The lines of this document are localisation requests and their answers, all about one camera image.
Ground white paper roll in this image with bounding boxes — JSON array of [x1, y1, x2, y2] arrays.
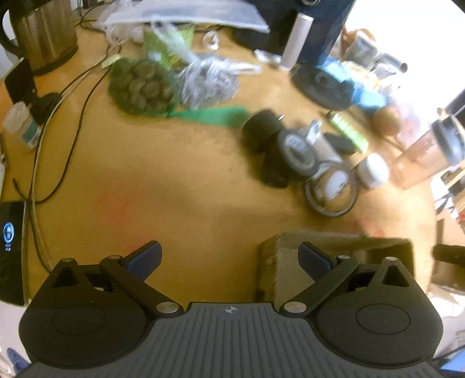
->
[[279, 13, 313, 71]]

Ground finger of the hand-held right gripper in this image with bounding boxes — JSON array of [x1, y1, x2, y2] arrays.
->
[[432, 244, 465, 263]]

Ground clear bag of dried herbs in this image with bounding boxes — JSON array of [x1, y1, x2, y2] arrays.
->
[[174, 53, 262, 110]]

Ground light blue packet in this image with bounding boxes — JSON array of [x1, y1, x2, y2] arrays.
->
[[321, 58, 387, 110]]

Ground black cable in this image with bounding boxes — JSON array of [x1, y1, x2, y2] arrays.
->
[[12, 67, 111, 204]]

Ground black box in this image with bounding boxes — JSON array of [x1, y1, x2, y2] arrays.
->
[[323, 133, 357, 155]]

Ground green and white packet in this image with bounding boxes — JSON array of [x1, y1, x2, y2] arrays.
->
[[143, 27, 195, 68]]

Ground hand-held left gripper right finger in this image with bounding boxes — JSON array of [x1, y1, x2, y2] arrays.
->
[[278, 242, 416, 318]]

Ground green mesh bag with tag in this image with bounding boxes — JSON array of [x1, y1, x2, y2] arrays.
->
[[109, 58, 249, 128]]

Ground wooden desktop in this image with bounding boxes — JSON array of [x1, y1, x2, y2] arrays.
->
[[0, 25, 440, 306]]

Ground black cylindrical object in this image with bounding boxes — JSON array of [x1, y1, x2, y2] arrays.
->
[[242, 109, 287, 153]]

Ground white jar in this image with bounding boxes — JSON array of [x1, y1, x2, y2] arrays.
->
[[356, 153, 391, 190]]

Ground stainless steel kettle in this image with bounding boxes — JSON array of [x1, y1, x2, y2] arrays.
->
[[0, 0, 78, 75]]

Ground round brown fruit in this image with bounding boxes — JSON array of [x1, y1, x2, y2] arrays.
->
[[372, 105, 402, 136]]

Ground white plastic bag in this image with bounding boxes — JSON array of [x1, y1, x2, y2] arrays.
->
[[98, 0, 271, 33]]

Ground large clear plastic bag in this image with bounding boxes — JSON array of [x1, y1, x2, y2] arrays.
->
[[378, 80, 437, 139]]

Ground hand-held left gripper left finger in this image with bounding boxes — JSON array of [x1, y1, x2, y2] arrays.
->
[[47, 240, 182, 318]]

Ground clear shaker bottle grey lid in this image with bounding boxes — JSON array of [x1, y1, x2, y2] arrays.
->
[[390, 113, 465, 190]]

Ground black kettle base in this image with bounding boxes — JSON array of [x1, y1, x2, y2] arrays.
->
[[291, 65, 355, 110]]

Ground black device with blue display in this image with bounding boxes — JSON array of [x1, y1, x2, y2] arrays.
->
[[0, 202, 30, 306]]

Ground cardboard box with white label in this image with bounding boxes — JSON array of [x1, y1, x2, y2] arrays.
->
[[257, 232, 415, 302]]

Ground white cable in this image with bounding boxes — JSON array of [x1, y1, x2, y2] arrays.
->
[[25, 33, 120, 273]]

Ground green tube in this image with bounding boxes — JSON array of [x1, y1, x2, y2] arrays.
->
[[327, 111, 369, 153]]

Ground black phone on stand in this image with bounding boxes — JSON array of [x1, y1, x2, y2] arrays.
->
[[4, 58, 64, 117]]

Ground grey round container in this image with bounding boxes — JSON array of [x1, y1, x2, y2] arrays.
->
[[278, 120, 344, 177]]

